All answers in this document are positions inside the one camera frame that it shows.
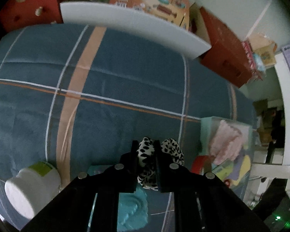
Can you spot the large yellow sponge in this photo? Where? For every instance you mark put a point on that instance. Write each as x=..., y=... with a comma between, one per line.
x=245, y=166

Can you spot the small green sponge pack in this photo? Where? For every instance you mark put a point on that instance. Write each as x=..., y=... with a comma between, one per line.
x=222, y=170

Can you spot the white bed rail panel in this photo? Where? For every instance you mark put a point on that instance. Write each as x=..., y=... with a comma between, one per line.
x=135, y=21

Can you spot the tan cardboard carry box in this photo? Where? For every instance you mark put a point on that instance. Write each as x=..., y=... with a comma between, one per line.
x=263, y=47

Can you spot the leopard print scrunchie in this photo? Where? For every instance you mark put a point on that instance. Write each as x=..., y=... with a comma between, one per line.
x=147, y=149

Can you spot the white cup with green band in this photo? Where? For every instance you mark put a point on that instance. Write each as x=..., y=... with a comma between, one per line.
x=29, y=188

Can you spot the red felt handbag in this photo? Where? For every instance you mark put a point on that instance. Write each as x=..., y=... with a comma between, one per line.
x=33, y=14

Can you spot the shallow teal cardboard box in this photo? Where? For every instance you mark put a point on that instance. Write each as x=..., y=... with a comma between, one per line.
x=207, y=125

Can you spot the red and white fluffy toy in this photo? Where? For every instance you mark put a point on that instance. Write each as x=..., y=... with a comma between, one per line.
x=228, y=183

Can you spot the blue checked blanket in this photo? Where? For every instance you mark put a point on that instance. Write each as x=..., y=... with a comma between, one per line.
x=123, y=89

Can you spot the red cardboard box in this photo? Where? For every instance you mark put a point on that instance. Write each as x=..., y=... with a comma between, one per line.
x=224, y=50

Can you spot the pink fluffy cloth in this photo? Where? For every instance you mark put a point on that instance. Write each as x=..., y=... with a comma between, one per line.
x=226, y=142

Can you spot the colourful toy box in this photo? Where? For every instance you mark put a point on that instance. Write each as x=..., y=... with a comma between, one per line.
x=154, y=2

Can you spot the teal plastic bag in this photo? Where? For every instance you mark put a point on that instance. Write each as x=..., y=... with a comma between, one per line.
x=133, y=210

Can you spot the red patterned gift box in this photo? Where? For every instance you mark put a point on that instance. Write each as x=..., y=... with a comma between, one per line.
x=250, y=60

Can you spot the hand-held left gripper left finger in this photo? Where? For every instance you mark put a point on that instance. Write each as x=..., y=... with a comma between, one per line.
x=133, y=164

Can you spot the purple cloth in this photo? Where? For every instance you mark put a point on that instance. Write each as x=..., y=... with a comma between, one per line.
x=236, y=175

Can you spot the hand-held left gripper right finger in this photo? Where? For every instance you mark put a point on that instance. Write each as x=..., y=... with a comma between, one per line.
x=159, y=164

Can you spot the brown cardboard box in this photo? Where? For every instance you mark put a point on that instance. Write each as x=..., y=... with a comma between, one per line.
x=262, y=125

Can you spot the white bed frame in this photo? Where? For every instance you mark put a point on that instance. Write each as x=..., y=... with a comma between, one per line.
x=288, y=125

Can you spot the blue wet wipe pack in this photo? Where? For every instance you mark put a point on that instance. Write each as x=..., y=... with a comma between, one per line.
x=258, y=62

